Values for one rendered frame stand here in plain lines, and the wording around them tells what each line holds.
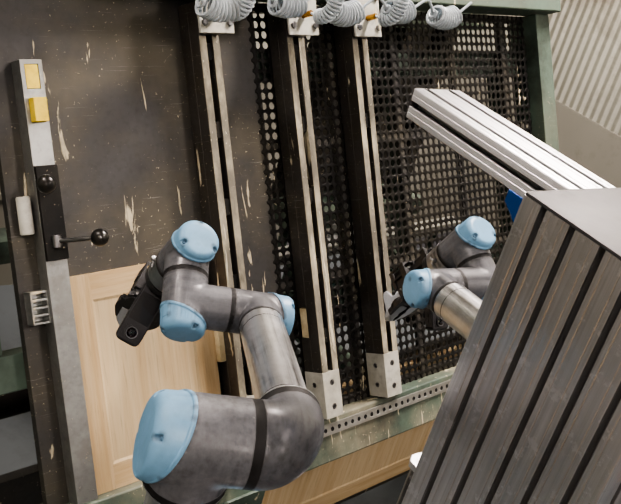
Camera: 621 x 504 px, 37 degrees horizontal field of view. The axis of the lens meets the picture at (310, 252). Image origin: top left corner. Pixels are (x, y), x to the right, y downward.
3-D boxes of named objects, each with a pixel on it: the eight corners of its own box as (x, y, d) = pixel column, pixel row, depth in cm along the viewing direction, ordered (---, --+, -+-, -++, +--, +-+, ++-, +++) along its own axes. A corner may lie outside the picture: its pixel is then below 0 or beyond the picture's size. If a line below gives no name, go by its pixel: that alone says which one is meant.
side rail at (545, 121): (534, 332, 332) (561, 334, 324) (508, 19, 322) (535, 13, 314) (547, 327, 337) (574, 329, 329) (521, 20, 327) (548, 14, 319)
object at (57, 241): (47, 251, 194) (104, 246, 190) (45, 233, 194) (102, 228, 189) (58, 249, 198) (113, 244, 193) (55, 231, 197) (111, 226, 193)
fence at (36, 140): (68, 502, 202) (77, 506, 199) (10, 62, 194) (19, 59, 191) (89, 495, 206) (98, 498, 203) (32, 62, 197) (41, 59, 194)
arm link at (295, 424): (357, 440, 115) (294, 278, 160) (271, 431, 113) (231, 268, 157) (334, 516, 119) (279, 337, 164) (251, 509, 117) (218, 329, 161)
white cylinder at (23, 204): (12, 197, 194) (17, 235, 195) (18, 197, 192) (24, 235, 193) (26, 196, 196) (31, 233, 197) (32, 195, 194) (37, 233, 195)
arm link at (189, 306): (230, 330, 149) (233, 270, 155) (161, 321, 146) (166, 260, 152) (220, 349, 156) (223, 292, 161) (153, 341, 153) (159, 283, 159)
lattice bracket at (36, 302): (27, 325, 196) (33, 326, 194) (23, 292, 195) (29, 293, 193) (44, 321, 199) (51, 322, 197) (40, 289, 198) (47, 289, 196)
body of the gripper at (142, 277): (170, 293, 179) (194, 266, 170) (153, 328, 174) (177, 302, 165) (135, 273, 177) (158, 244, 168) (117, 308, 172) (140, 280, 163)
